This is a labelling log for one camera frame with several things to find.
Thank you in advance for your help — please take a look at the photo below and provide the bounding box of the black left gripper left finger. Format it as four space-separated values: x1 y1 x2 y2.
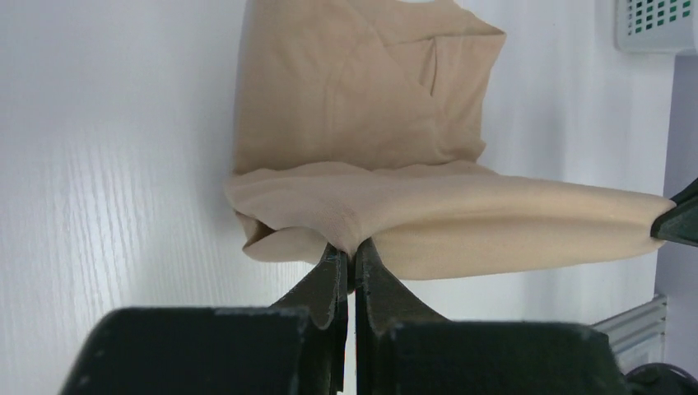
62 246 348 394

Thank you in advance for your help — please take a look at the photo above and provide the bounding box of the aluminium frame post right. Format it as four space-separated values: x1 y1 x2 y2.
592 295 668 374

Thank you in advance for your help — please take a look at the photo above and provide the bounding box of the beige t shirt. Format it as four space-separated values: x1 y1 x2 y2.
226 1 674 280

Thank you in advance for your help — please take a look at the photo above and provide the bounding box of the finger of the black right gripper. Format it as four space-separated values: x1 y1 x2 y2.
650 179 698 247

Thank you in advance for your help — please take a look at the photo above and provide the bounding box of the white plastic basket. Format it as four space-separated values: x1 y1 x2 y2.
615 0 697 56

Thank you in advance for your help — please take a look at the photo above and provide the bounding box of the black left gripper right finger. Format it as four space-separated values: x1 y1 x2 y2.
354 240 630 395

